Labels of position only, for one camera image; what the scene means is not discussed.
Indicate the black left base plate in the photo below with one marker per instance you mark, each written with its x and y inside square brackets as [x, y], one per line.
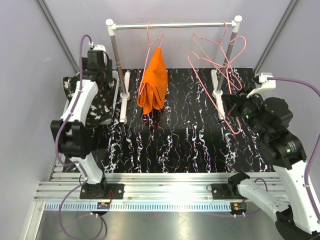
[116, 191]

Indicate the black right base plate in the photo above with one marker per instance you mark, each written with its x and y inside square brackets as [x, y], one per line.
[219, 191]

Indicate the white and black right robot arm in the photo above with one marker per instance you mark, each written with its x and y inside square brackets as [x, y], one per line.
[269, 120]

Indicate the white plastic basket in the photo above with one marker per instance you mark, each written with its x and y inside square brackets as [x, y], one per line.
[89, 91]

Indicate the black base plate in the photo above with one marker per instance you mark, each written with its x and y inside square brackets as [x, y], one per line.
[116, 191]
[219, 191]

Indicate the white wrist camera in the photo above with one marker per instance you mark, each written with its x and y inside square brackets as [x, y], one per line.
[98, 47]
[264, 85]

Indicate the black and white trousers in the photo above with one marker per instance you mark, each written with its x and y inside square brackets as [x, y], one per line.
[102, 107]

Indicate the white and silver clothes rack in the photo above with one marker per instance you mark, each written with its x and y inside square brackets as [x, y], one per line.
[124, 77]

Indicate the orange trousers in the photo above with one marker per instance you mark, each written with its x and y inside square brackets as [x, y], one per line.
[154, 84]

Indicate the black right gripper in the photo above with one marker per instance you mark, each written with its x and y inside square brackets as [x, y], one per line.
[234, 101]

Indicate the aluminium rail frame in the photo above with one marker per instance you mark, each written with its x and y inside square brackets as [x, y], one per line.
[174, 192]

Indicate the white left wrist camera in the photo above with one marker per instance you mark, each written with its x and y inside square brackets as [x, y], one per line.
[98, 47]

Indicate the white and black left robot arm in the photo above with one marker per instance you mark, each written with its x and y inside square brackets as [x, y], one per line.
[72, 139]

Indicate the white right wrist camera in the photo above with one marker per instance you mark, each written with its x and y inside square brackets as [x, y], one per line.
[264, 85]

